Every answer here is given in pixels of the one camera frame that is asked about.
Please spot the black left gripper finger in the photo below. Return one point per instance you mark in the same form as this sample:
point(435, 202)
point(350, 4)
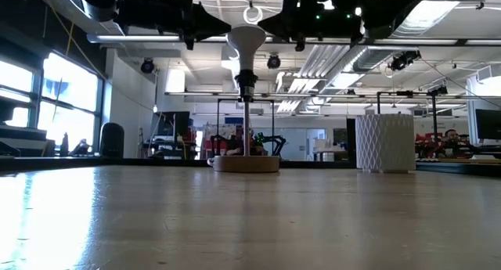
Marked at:
point(207, 31)
point(209, 19)

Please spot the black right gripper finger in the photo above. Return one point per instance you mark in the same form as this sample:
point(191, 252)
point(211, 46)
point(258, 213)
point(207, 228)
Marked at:
point(278, 32)
point(276, 21)

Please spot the white flood lightbulb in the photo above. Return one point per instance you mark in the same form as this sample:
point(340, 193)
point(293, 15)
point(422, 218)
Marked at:
point(246, 43)

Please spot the lamp stand with wooden base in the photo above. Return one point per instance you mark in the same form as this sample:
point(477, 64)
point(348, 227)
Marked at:
point(246, 164)

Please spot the white textured pen cup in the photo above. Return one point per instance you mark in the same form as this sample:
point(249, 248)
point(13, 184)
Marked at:
point(385, 142)

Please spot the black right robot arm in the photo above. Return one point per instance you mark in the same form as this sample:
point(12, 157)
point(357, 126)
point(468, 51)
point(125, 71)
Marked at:
point(395, 8)

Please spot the black ceiling spotlight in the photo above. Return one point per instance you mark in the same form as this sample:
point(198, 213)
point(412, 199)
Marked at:
point(405, 59)
point(273, 61)
point(147, 65)

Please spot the black monitor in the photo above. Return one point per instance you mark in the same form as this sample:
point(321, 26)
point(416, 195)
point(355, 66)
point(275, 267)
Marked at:
point(172, 123)
point(489, 123)

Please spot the person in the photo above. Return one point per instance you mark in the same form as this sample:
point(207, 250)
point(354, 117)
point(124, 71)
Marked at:
point(235, 146)
point(452, 139)

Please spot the black cabinet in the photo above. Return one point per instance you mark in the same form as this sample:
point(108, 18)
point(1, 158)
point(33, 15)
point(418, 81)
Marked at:
point(351, 139)

